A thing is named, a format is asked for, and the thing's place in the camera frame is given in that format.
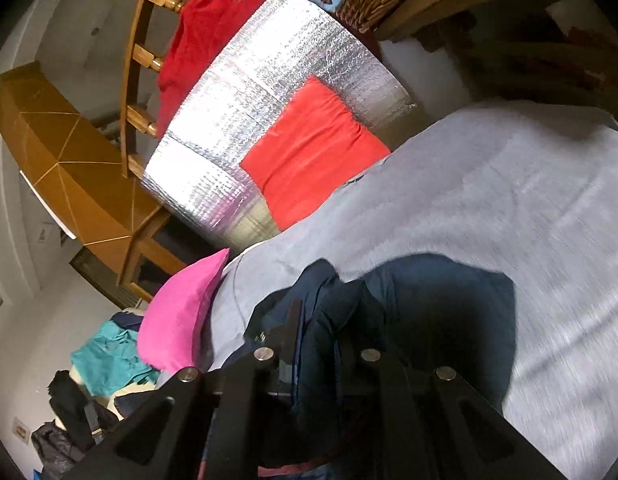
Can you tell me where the dark blue cloth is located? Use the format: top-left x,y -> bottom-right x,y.
111,310 -> 148,333

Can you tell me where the red garment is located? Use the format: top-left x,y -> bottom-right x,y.
156,0 -> 281,137

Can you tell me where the black clothes pile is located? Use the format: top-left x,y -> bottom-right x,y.
47,370 -> 120,452

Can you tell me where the navy blue jacket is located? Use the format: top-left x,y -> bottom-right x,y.
204,254 -> 518,480

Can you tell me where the red cushion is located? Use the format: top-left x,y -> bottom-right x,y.
240,76 -> 393,232

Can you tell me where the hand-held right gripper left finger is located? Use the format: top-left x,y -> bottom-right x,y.
59,301 -> 304,480

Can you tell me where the pink cushion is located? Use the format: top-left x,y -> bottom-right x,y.
137,248 -> 231,372

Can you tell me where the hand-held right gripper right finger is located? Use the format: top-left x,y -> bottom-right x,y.
335,329 -> 566,480

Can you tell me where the grey bed blanket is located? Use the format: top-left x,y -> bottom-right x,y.
204,99 -> 618,480

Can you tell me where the wooden table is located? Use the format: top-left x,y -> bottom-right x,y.
375,0 -> 582,45

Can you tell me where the wooden spindle chair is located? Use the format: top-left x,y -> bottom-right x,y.
116,0 -> 220,303

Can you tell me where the brown wooden shelf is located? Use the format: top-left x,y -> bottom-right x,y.
0,61 -> 136,247

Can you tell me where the silver foil insulating mat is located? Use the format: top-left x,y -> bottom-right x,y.
141,0 -> 418,254

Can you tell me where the dark grey jacket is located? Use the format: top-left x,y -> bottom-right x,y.
31,421 -> 92,480

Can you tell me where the teal cloth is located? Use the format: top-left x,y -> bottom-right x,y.
71,321 -> 161,397

